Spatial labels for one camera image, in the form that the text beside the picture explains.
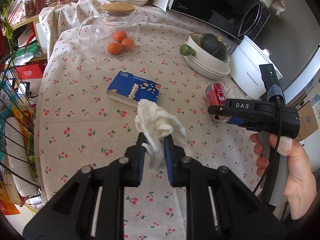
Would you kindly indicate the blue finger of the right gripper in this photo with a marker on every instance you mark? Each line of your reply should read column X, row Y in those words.
column 236, row 121

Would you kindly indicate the white bowl green handle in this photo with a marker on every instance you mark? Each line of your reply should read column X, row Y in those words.
column 191, row 48

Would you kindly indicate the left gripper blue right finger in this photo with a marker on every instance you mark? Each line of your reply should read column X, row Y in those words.
column 177, row 175

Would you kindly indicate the paper towel roll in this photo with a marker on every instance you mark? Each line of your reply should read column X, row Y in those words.
column 18, row 162

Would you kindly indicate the black microwave oven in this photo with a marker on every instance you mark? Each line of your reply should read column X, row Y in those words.
column 236, row 18

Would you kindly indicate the dark green pumpkin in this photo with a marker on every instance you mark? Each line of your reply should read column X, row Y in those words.
column 213, row 46

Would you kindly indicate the white electric cooking pot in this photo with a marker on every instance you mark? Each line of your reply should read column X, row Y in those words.
column 244, row 65

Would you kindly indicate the black wire rack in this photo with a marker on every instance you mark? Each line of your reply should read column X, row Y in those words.
column 16, row 102

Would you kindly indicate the cardboard box upper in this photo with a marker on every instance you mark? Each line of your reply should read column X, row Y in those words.
column 308, row 121

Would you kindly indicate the red drink can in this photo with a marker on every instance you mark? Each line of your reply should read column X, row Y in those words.
column 216, row 96

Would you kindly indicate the white tissue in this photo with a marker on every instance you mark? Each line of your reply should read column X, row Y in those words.
column 156, row 124

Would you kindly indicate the grey refrigerator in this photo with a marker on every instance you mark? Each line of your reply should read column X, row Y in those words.
column 292, row 37

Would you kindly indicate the orange tangerine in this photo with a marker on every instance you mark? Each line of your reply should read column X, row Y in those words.
column 128, row 45
column 115, row 48
column 120, row 35

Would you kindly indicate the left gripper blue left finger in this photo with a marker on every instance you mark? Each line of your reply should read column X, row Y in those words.
column 134, row 169

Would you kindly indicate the small blue snack box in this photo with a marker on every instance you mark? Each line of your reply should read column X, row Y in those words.
column 130, row 89

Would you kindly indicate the cherry print tablecloth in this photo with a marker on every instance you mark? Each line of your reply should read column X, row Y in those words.
column 78, row 124

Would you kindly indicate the stacked white plates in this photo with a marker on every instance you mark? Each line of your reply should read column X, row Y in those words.
column 205, row 71

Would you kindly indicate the glass jar wooden lid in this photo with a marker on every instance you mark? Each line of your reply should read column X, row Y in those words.
column 96, row 31

